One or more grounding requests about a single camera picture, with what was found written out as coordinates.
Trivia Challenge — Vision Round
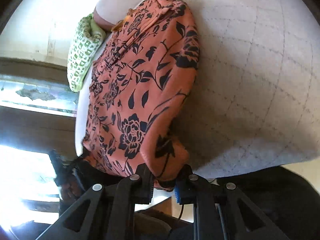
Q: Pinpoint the white quilted bed cover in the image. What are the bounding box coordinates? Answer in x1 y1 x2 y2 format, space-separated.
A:
75 0 320 179

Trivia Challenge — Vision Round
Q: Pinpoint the pink bed mattress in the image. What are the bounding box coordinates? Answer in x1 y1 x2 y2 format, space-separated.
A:
93 5 118 31

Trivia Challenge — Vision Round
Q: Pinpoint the orange black floral garment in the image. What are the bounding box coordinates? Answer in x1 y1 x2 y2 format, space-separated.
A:
82 0 200 191

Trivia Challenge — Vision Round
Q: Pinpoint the green white patterned pillow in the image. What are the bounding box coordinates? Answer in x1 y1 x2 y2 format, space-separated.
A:
67 14 106 93

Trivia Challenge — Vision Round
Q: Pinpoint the dark wooden door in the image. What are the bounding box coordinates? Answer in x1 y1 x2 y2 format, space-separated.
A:
1 57 79 159

